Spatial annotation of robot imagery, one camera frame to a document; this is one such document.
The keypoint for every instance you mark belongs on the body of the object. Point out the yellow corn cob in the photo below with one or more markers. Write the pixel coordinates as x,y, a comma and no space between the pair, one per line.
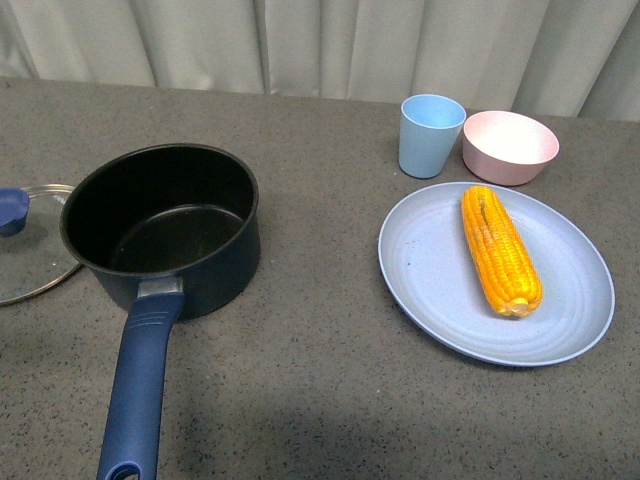
507,275

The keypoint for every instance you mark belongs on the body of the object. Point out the glass lid with blue knob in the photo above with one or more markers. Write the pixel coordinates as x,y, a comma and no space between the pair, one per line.
34,258

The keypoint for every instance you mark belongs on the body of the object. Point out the dark blue saucepan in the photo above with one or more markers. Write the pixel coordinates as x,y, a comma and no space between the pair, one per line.
170,232

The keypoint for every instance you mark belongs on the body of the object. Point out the light blue cup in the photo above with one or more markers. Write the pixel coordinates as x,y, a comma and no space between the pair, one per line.
429,127

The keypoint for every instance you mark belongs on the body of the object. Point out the light blue plate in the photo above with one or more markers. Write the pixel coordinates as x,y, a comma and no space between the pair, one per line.
425,261

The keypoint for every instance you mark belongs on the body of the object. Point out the pink bowl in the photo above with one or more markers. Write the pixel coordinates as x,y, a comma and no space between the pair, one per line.
507,148

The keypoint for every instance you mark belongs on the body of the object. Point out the grey curtain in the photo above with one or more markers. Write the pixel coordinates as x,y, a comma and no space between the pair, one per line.
569,58

